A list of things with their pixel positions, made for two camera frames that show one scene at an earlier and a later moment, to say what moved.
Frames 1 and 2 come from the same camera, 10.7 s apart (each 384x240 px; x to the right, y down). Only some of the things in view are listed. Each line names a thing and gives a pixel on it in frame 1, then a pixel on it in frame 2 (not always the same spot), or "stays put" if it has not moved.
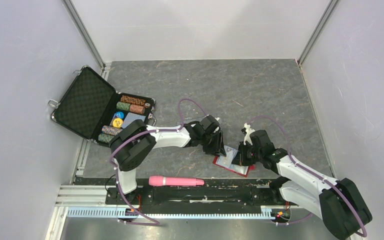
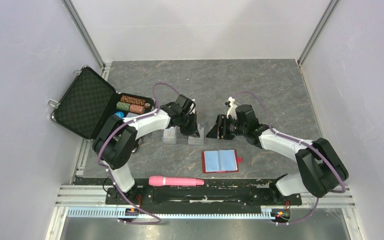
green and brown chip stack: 130,107 stays put
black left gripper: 218,148 → 192,130
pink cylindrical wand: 163,181 stays put
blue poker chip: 119,114 stays put
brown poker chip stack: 132,100 stays put
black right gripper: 239,158 → 222,121
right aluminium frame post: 317,32 stays put
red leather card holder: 243,170 → 220,161
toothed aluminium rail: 103,212 stays put
